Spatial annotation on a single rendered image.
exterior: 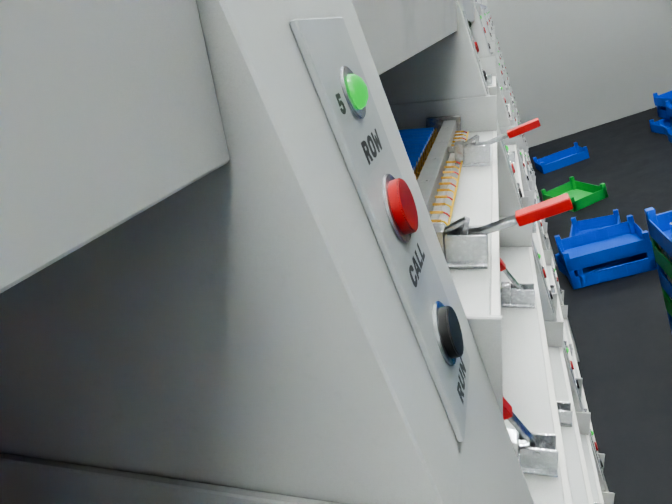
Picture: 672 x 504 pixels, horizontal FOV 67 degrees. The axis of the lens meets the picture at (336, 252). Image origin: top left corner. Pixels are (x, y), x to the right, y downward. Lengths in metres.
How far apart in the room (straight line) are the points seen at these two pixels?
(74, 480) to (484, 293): 0.24
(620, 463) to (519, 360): 0.95
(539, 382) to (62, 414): 0.47
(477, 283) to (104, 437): 0.25
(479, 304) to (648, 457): 1.24
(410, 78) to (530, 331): 0.40
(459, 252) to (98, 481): 0.27
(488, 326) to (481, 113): 0.60
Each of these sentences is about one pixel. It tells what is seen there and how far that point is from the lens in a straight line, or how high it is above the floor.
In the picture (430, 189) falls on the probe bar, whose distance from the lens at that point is 0.46.
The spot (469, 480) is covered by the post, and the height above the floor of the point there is 0.98.
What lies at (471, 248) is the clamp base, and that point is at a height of 0.96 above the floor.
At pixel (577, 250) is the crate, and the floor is 0.08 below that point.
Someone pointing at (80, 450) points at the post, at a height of 1.03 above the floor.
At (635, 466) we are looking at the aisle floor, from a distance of 1.52.
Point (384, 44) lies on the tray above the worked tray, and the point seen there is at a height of 1.10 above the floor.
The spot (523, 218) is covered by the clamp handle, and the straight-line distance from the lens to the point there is 0.36.
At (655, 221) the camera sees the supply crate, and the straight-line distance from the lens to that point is 1.59.
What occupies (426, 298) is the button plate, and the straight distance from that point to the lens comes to 0.15.
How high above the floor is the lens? 1.10
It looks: 17 degrees down
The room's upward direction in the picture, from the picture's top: 23 degrees counter-clockwise
